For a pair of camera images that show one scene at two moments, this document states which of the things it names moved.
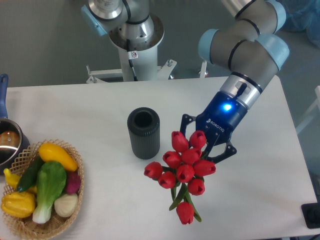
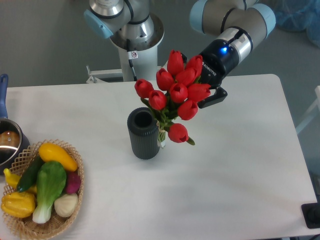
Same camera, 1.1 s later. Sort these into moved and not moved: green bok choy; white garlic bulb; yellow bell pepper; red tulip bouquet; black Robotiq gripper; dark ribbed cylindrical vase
Moved: red tulip bouquet; black Robotiq gripper
Not moved: dark ribbed cylindrical vase; white garlic bulb; yellow bell pepper; green bok choy
